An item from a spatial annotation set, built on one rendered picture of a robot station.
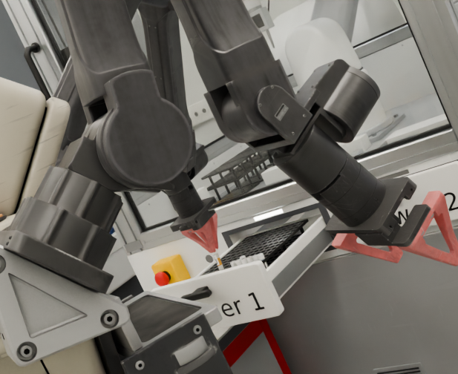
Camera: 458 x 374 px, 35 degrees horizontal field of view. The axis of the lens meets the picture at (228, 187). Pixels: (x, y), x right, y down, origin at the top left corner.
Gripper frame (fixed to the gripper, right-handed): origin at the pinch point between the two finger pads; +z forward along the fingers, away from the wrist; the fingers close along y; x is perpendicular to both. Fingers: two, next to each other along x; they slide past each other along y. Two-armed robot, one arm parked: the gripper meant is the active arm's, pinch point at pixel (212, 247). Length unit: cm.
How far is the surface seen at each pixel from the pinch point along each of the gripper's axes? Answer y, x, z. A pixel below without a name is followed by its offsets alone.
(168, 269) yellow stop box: 13.7, 28.1, 9.3
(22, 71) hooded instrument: 54, 79, -49
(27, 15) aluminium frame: 29, 41, -61
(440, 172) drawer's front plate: 18.0, -45.0, 4.2
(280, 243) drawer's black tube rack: 6.6, -11.3, 5.7
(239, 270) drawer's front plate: -11.7, -13.2, 0.5
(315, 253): 9.3, -16.1, 11.2
